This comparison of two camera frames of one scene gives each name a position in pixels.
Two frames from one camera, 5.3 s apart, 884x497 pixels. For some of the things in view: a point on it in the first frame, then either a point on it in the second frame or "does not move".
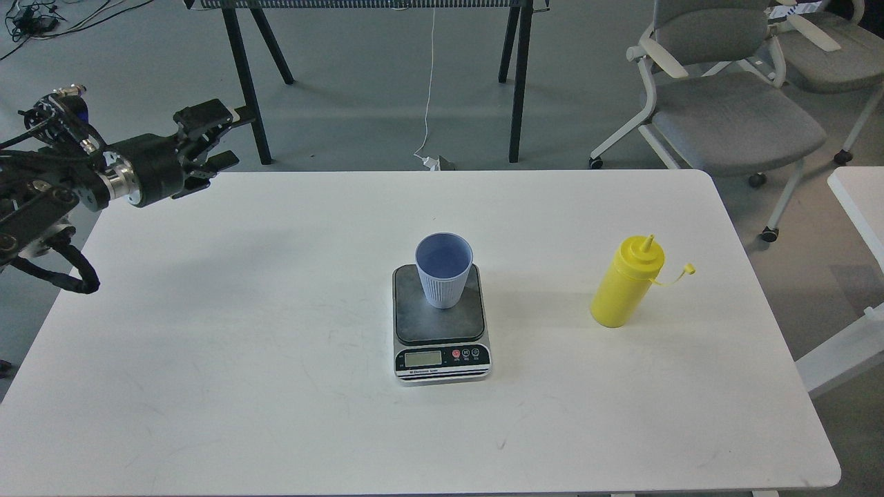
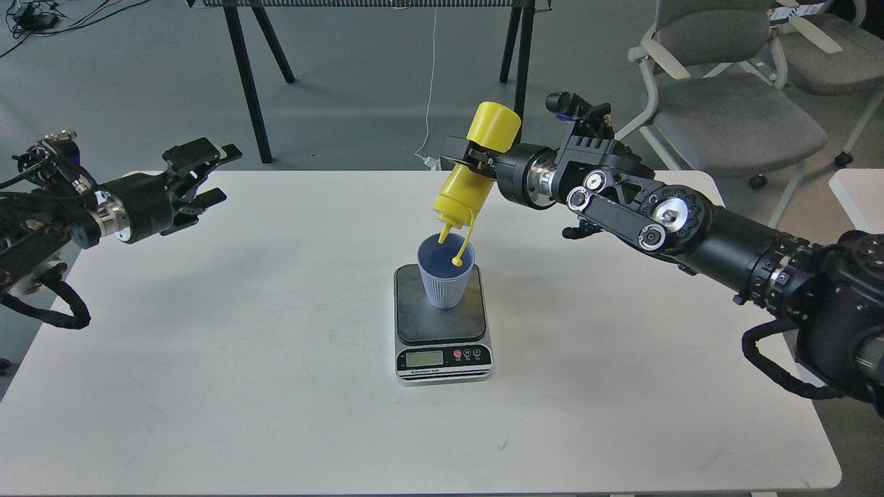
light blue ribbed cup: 444,261 does not move
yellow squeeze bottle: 627,279 → 464,190
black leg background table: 516,52 does not move
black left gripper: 158,161 → 135,206
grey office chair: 715,100 does not move
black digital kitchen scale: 432,345 does not move
